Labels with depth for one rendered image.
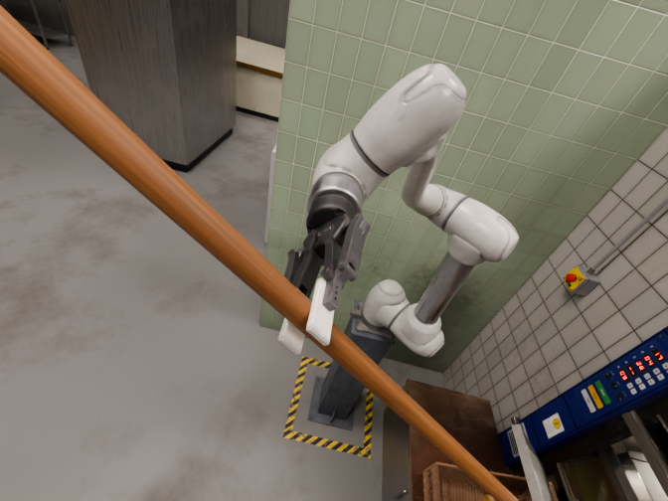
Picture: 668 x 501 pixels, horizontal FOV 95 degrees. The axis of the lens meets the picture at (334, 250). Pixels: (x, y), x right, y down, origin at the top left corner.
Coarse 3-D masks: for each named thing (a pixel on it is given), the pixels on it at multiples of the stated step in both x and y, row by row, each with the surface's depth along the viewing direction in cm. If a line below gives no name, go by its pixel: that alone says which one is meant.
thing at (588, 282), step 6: (576, 270) 142; (582, 270) 140; (576, 276) 141; (582, 276) 138; (588, 276) 137; (594, 276) 138; (570, 282) 144; (576, 282) 141; (582, 282) 138; (588, 282) 137; (594, 282) 136; (570, 288) 143; (576, 288) 140; (582, 288) 140; (588, 288) 139; (582, 294) 142
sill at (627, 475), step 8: (608, 448) 115; (616, 448) 114; (608, 456) 115; (616, 456) 112; (624, 456) 113; (616, 464) 111; (624, 464) 110; (632, 464) 111; (616, 472) 111; (624, 472) 108; (632, 472) 109; (624, 480) 107; (632, 480) 107; (640, 480) 107; (624, 488) 107; (632, 488) 105; (640, 488) 105; (632, 496) 104; (640, 496) 103; (648, 496) 104
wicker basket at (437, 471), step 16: (432, 464) 141; (448, 464) 138; (432, 480) 138; (448, 480) 147; (464, 480) 145; (512, 480) 136; (432, 496) 134; (448, 496) 142; (464, 496) 144; (480, 496) 145; (528, 496) 137
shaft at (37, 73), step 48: (0, 48) 18; (48, 96) 19; (96, 144) 21; (144, 144) 23; (144, 192) 23; (192, 192) 25; (240, 240) 27; (288, 288) 30; (336, 336) 33; (384, 384) 38; (432, 432) 44; (480, 480) 54
